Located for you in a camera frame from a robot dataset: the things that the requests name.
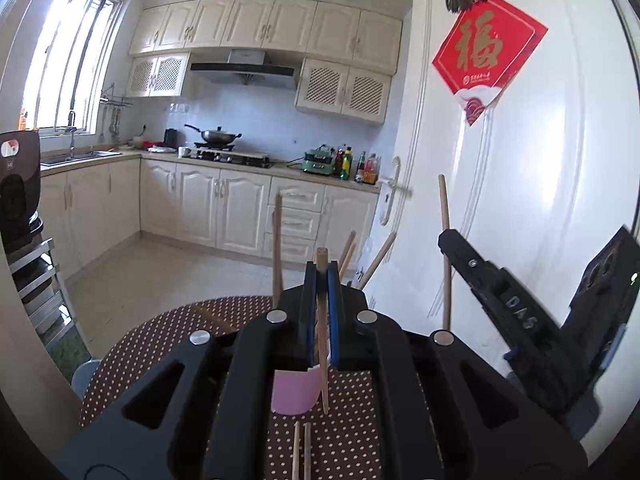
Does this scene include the dark wooden chopstick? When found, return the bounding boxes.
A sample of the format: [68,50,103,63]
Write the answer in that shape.
[438,174,452,330]

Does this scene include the wooden chopstick pile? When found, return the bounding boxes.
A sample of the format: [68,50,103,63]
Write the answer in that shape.
[291,420,300,480]

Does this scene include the thin wooden chopstick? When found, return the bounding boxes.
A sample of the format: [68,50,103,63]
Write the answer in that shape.
[316,247,330,415]

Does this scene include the wooden chopstick with ridges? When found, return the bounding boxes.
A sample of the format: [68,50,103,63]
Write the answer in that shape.
[355,232,397,290]

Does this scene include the kitchen faucet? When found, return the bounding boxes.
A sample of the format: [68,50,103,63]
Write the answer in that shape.
[65,110,77,159]

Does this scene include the pink cylindrical utensil holder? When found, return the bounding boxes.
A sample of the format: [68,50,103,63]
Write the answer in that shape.
[271,365,321,416]

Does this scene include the brown polka dot tablecloth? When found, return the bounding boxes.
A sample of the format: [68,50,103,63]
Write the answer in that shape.
[79,294,446,480]

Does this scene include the wooden chopstick on table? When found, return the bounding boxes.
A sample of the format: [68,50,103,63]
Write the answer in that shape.
[303,422,312,480]

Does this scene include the white door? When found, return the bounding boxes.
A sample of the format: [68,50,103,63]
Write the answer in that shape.
[366,0,639,334]

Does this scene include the metal shelf rack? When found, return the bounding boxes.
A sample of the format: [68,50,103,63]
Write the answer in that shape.
[8,235,76,351]

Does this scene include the orange sauce bottle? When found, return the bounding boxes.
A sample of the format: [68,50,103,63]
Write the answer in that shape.
[362,153,380,185]

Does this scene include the dark sauce bottle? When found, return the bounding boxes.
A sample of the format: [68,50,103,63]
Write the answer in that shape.
[354,151,367,183]

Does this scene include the lower cream cabinets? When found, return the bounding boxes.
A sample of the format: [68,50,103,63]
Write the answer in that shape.
[38,152,380,278]

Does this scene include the green bottle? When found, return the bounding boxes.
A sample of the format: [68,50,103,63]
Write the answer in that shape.
[340,146,352,181]

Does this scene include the green electric cooker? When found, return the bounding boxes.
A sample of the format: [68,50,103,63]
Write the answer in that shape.
[302,144,335,176]

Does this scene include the gas stove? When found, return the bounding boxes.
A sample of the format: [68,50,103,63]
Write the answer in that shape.
[186,148,274,169]

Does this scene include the black electric kettle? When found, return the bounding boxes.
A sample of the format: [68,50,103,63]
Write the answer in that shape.
[163,128,180,150]

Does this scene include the black wok with lid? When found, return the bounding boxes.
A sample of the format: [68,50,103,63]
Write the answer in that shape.
[184,124,242,146]

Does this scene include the red fu paper decoration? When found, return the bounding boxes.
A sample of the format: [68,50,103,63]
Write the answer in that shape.
[433,0,548,125]

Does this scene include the range hood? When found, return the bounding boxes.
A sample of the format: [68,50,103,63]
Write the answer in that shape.
[190,49,299,90]

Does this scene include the window with bars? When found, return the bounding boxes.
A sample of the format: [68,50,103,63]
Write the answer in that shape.
[18,0,122,136]

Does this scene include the silver door handle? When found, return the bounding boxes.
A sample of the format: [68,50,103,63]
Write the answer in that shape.
[378,156,411,226]

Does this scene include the wall utensil rack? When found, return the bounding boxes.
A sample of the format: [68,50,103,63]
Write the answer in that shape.
[99,84,134,145]

